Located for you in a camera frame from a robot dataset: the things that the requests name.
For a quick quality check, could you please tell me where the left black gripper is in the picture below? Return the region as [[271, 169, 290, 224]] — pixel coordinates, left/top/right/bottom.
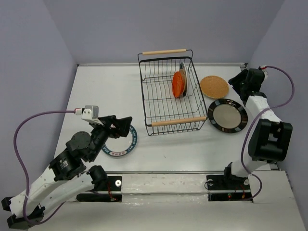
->
[[90, 115, 134, 161]]

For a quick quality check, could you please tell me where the woven tan wicker plate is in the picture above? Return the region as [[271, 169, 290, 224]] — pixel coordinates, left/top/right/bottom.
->
[[200, 76, 229, 99]]

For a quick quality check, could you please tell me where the white plate dark green rim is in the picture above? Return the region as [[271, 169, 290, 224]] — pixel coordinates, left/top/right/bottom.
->
[[102, 125, 138, 157]]

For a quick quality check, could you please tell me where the black rimmed cream plate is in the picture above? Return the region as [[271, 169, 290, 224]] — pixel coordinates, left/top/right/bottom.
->
[[207, 99, 248, 134]]

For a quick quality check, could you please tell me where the white plate green red rim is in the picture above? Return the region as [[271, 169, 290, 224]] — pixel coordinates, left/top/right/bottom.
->
[[180, 62, 188, 97]]

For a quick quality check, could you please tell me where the orange translucent plate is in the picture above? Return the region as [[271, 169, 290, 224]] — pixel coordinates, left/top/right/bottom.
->
[[172, 71, 182, 98]]

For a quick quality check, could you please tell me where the cream plate with characters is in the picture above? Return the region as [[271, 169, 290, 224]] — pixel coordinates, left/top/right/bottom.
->
[[179, 69, 187, 97]]

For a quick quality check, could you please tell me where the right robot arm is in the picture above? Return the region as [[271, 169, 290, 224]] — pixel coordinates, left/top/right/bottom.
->
[[221, 65, 293, 189]]

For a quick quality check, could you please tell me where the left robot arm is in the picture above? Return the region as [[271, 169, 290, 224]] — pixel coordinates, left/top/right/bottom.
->
[[1, 111, 132, 230]]

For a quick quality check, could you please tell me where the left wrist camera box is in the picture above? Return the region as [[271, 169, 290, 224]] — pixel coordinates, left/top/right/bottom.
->
[[81, 105, 99, 120]]

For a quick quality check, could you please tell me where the black wire dish rack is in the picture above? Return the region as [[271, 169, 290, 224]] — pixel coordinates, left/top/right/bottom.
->
[[138, 49, 207, 136]]

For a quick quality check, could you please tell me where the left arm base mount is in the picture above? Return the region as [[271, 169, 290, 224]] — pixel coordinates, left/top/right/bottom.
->
[[76, 175, 122, 203]]

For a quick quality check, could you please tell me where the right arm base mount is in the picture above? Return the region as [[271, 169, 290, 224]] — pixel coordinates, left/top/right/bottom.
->
[[204, 175, 252, 202]]

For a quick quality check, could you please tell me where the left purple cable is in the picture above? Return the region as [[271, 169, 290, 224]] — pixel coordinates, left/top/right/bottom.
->
[[13, 109, 82, 226]]

